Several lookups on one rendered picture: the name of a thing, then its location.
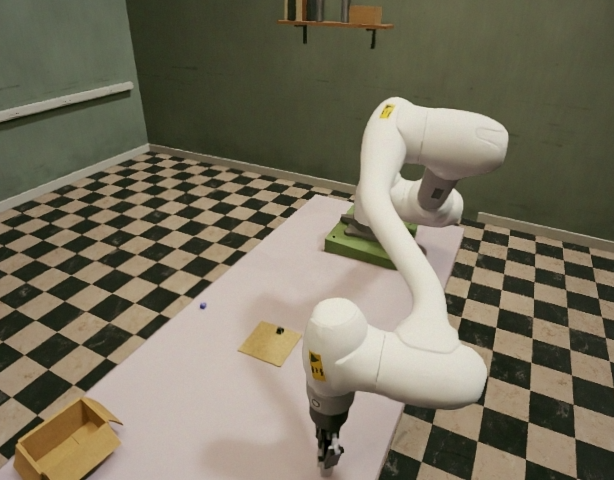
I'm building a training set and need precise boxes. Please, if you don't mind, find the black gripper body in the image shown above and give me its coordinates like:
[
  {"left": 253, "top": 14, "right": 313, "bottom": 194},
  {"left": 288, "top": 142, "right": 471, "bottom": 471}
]
[{"left": 309, "top": 404, "right": 349, "bottom": 441}]

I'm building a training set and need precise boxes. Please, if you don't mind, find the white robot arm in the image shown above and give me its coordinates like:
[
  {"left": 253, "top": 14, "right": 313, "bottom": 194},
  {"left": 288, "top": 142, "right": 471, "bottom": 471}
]
[{"left": 302, "top": 97, "right": 508, "bottom": 415}]

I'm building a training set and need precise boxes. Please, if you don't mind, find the tan square mat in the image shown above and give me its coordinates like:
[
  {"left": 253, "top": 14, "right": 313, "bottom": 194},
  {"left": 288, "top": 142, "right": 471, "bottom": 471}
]
[{"left": 237, "top": 321, "right": 302, "bottom": 368}]

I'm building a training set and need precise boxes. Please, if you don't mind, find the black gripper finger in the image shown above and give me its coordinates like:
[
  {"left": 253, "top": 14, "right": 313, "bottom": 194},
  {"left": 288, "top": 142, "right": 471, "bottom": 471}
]
[
  {"left": 315, "top": 424, "right": 322, "bottom": 467},
  {"left": 318, "top": 427, "right": 344, "bottom": 478}
]

